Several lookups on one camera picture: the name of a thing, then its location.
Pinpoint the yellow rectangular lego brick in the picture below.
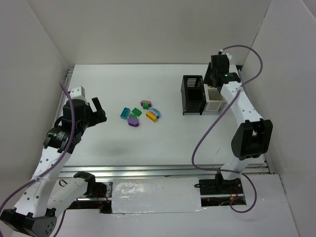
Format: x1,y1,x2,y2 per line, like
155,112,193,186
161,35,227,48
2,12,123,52
146,112,157,122

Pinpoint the teal flower printed lego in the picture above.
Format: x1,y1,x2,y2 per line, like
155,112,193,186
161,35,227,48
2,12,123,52
149,108,160,118

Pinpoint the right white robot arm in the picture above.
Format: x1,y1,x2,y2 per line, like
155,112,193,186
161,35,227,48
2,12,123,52
203,54,273,181

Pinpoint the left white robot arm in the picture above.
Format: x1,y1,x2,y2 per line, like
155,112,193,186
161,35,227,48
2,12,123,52
0,97,107,237

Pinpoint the teal rectangular lego brick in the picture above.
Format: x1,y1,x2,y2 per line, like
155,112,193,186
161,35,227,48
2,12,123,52
120,107,130,119

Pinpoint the purple rounded lego brick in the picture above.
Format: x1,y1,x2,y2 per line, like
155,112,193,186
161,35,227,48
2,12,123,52
127,117,139,127

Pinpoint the white slotted container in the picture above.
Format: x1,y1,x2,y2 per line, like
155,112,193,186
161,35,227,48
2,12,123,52
204,84,226,112

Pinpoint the green square lego brick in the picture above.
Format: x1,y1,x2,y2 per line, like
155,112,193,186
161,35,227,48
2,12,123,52
132,108,142,117

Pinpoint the black slotted container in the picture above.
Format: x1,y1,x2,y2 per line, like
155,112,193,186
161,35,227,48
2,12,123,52
181,75,206,115

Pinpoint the purple printed lego brick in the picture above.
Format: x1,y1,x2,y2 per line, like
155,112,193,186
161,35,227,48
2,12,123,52
140,100,152,107

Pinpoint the white taped cover panel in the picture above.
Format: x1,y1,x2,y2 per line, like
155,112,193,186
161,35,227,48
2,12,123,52
112,177,202,214

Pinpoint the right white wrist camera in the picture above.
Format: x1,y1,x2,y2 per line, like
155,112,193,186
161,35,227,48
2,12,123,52
218,49,233,60

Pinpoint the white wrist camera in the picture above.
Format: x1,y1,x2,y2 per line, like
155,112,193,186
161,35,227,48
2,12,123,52
218,49,233,60
69,85,85,100

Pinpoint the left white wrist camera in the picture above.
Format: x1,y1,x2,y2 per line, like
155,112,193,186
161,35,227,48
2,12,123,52
69,85,85,100

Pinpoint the aluminium frame rail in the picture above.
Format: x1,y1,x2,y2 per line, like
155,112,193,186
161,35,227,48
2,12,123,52
59,164,270,178

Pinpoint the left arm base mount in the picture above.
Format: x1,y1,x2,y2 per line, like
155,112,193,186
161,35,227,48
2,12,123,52
74,171,112,214

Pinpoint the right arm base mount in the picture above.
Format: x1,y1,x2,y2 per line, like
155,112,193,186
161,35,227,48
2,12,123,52
194,179,245,207

